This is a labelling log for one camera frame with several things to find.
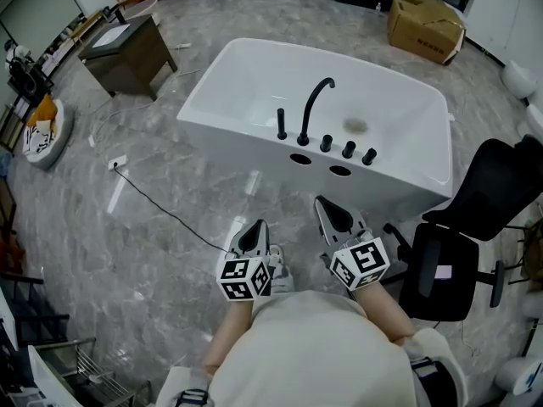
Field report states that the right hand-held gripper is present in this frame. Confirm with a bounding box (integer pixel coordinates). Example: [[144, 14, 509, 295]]
[[314, 195, 391, 292]]

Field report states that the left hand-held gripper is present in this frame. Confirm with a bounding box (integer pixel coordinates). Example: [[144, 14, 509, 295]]
[[216, 220, 273, 302]]

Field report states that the white bathtub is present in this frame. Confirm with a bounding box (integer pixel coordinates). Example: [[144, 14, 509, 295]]
[[176, 37, 453, 222]]

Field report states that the person's right forearm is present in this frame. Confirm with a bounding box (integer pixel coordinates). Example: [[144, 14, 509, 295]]
[[352, 285, 419, 348]]

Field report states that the person's left forearm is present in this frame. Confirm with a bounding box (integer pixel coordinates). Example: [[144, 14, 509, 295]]
[[202, 298, 256, 377]]

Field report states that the person's grey shoe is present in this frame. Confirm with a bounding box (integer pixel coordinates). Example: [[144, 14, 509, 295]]
[[268, 244, 295, 297]]

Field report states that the black gooseneck faucet spout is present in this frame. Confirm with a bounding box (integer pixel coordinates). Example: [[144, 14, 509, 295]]
[[296, 76, 337, 147]]

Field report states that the black office chair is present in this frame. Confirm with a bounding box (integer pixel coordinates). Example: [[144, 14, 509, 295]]
[[383, 133, 543, 323]]

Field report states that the person's white shirt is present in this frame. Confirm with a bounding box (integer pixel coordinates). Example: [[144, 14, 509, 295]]
[[156, 290, 468, 407]]

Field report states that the brown cardboard box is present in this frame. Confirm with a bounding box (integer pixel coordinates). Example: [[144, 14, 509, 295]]
[[386, 0, 467, 66]]

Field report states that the white round basket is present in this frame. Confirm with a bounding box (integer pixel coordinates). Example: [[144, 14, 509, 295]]
[[21, 98, 76, 170]]

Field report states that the dark wooden vanity cabinet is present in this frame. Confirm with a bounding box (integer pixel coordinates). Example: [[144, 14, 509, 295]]
[[77, 14, 179, 102]]

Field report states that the white toilet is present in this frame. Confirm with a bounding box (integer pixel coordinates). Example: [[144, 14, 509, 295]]
[[501, 59, 539, 100]]

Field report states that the white round fixture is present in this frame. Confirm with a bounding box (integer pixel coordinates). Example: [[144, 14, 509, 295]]
[[493, 353, 543, 397]]

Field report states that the orange cushion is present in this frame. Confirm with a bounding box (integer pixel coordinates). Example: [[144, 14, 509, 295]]
[[27, 93, 59, 130]]

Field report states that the white oval basin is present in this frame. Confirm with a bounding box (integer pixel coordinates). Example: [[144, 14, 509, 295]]
[[120, 0, 160, 20]]

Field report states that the black power cable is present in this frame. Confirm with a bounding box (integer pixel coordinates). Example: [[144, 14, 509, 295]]
[[113, 166, 233, 254]]

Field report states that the white power cable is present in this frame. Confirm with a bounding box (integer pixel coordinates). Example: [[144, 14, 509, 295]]
[[87, 67, 205, 148]]

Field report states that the metal wire rack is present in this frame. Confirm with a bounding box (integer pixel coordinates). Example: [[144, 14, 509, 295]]
[[28, 336, 153, 407]]

